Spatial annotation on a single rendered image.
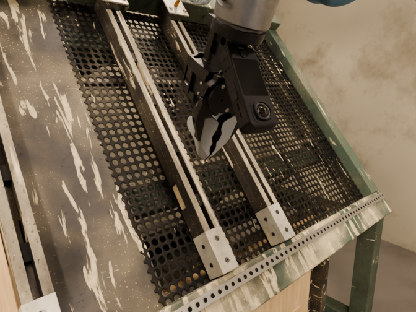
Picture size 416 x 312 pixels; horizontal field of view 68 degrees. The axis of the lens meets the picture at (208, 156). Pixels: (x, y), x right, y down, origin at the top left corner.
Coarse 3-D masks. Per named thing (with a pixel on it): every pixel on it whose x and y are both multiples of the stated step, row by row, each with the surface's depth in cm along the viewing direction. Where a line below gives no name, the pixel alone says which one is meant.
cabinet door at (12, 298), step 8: (0, 240) 66; (0, 248) 65; (0, 256) 64; (0, 264) 64; (0, 272) 63; (8, 272) 64; (0, 280) 62; (8, 280) 63; (0, 288) 62; (8, 288) 62; (0, 296) 61; (8, 296) 62; (0, 304) 61; (8, 304) 61; (16, 304) 62
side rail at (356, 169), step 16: (272, 32) 187; (272, 48) 185; (288, 64) 179; (304, 80) 176; (304, 96) 174; (320, 112) 168; (336, 128) 168; (336, 144) 164; (352, 160) 160; (352, 176) 160; (368, 176) 160; (368, 192) 155
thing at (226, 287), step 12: (360, 204) 141; (372, 204) 147; (348, 216) 132; (324, 228) 119; (300, 240) 109; (312, 240) 112; (288, 252) 103; (264, 264) 95; (240, 276) 88; (252, 276) 90; (216, 288) 82; (228, 288) 84; (192, 300) 78; (204, 300) 79; (216, 300) 81
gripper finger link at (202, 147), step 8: (192, 120) 49; (208, 120) 44; (216, 120) 45; (192, 128) 49; (208, 128) 45; (216, 128) 46; (208, 136) 46; (200, 144) 47; (208, 144) 48; (200, 152) 49; (208, 152) 49
